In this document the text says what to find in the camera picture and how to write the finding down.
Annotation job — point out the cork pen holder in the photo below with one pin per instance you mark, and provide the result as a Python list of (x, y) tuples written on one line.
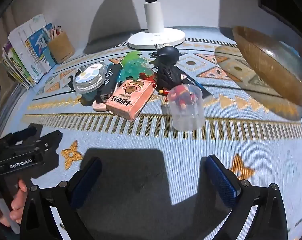
[(61, 48)]

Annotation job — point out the black monster figurine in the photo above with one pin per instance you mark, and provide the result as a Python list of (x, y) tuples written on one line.
[(168, 76)]

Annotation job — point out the round clear lidded container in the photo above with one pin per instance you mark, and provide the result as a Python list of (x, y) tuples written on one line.
[(90, 79)]

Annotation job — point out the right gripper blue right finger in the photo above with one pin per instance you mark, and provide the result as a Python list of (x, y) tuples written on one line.
[(224, 180)]

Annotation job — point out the black-haired figurine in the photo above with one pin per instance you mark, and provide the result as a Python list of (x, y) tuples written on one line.
[(166, 55)]

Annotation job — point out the red figurine toy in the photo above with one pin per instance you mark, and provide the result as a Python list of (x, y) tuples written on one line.
[(180, 96)]

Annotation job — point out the patterned blue table mat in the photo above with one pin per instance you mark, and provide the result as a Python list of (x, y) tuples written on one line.
[(151, 186)]

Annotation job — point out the white desk lamp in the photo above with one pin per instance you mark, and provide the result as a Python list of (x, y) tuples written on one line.
[(156, 34)]

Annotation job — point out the green translucent toy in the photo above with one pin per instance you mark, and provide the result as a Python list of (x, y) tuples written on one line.
[(132, 66)]

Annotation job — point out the amber ribbed glass bowl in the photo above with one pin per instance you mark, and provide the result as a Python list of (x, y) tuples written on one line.
[(274, 62)]

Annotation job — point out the pink cartoon card box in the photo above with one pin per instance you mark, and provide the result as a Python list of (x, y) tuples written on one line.
[(130, 98)]

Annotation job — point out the person's left hand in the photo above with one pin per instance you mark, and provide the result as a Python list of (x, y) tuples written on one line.
[(16, 208)]

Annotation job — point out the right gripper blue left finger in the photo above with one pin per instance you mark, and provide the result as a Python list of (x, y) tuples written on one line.
[(82, 182)]

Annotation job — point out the stack of books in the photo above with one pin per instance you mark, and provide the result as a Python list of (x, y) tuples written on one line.
[(27, 50)]

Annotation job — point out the black rectangular box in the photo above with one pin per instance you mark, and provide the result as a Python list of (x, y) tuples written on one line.
[(108, 86)]

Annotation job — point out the clear plastic cup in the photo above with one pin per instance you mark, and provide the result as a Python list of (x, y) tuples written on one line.
[(192, 117)]

